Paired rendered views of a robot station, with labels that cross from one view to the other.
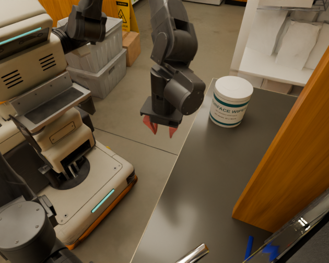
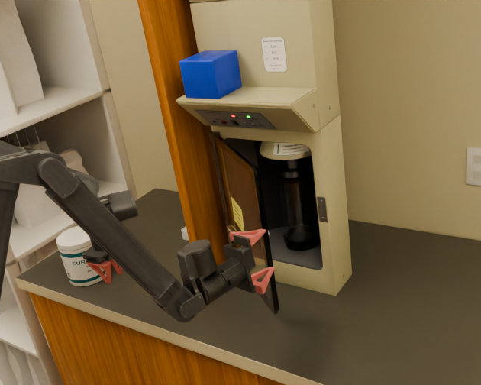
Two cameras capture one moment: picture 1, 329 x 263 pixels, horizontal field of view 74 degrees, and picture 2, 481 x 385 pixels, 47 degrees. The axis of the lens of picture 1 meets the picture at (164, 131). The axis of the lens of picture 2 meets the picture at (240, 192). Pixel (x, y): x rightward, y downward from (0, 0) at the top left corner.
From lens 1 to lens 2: 1.16 m
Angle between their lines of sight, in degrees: 62
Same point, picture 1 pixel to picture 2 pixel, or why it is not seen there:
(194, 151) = (123, 302)
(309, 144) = (192, 171)
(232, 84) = (74, 235)
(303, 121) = (184, 161)
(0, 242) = (205, 245)
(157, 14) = not seen: hidden behind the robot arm
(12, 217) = (192, 247)
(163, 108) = not seen: hidden behind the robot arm
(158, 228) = (197, 331)
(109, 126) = not seen: outside the picture
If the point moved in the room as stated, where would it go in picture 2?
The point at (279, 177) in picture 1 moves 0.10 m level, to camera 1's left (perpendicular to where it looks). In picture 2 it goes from (198, 205) to (188, 223)
